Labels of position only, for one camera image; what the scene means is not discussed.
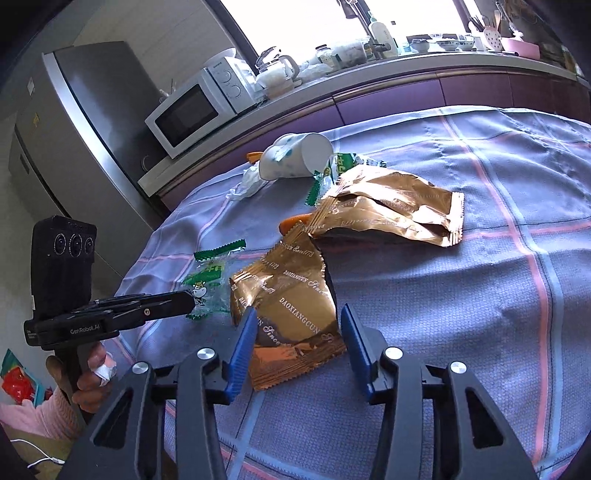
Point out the white dotted paper cup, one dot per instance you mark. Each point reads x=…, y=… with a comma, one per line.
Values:
x=295, y=159

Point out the white kitchen counter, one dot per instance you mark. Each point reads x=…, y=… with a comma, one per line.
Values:
x=415, y=60

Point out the patterned ceramic bowl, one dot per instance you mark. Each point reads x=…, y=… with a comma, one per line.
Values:
x=418, y=45
x=455, y=43

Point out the white plastic bottle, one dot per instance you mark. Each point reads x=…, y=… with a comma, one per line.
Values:
x=383, y=37

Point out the orange peel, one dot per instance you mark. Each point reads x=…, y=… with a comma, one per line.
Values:
x=295, y=221
x=254, y=157

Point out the blue checked tablecloth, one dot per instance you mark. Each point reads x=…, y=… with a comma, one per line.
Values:
x=461, y=300

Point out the dotted utensil holder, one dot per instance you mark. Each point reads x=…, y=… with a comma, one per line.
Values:
x=490, y=39

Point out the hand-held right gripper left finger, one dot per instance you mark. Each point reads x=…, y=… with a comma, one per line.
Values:
x=242, y=350

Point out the purple kitchen cabinets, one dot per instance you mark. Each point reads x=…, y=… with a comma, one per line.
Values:
x=392, y=99

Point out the gold snack wrapper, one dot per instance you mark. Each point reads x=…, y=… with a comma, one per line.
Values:
x=406, y=194
x=360, y=221
x=291, y=314

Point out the glass jar on counter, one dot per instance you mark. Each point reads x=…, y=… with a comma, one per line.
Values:
x=277, y=74

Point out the red plastic bag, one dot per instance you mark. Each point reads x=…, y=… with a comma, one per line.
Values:
x=18, y=378

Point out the white microwave oven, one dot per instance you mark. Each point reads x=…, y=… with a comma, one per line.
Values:
x=194, y=106

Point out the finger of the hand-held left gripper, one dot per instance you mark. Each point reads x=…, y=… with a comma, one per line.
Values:
x=161, y=309
x=115, y=301

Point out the person's left forearm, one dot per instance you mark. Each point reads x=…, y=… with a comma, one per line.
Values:
x=41, y=415

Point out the grey refrigerator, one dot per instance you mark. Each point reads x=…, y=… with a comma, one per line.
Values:
x=78, y=129

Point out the green candy wrapper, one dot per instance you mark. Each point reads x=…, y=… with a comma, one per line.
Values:
x=344, y=164
x=207, y=277

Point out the white tissue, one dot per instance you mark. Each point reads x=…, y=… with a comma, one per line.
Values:
x=247, y=184

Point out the person's left hand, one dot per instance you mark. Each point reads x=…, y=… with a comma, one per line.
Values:
x=94, y=369

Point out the kitchen window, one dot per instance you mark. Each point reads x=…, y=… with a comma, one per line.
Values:
x=300, y=23

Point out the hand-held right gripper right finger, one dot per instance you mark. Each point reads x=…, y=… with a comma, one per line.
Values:
x=358, y=355

